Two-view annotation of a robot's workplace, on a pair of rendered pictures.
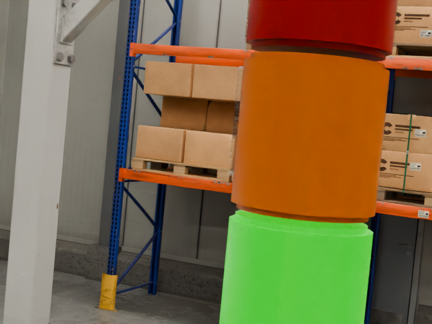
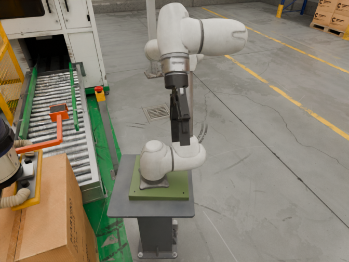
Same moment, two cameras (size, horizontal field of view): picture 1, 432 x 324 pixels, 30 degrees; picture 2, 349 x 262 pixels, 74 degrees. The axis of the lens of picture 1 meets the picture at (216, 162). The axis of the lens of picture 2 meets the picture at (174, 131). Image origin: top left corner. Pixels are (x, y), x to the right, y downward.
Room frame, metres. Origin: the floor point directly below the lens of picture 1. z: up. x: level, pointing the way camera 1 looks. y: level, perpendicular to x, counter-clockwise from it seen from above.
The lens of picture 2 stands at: (0.08, -2.67, 1.93)
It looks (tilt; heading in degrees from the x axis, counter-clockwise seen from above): 38 degrees down; 45
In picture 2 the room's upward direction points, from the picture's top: straight up
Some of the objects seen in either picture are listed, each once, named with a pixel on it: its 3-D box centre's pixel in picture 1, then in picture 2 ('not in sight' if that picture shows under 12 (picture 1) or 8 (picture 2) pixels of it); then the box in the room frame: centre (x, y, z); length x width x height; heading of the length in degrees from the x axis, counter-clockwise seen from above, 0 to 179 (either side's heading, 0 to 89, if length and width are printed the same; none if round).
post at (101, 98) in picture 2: not in sight; (109, 138); (0.85, -1.02, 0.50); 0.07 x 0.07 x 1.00; 66
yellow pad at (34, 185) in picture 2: not in sight; (27, 173); (0.11, -1.70, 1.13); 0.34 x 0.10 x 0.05; 67
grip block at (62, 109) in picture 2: not in sight; (59, 112); (0.38, -1.49, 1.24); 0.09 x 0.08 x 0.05; 157
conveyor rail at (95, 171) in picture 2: not in sight; (85, 110); (0.93, -0.41, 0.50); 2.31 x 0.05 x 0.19; 66
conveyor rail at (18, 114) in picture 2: not in sight; (20, 122); (0.33, -0.15, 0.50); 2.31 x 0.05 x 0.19; 66
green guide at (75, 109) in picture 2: not in sight; (76, 89); (1.02, -0.06, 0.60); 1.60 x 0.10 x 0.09; 66
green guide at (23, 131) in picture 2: not in sight; (26, 97); (0.53, 0.15, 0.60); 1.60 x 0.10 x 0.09; 66
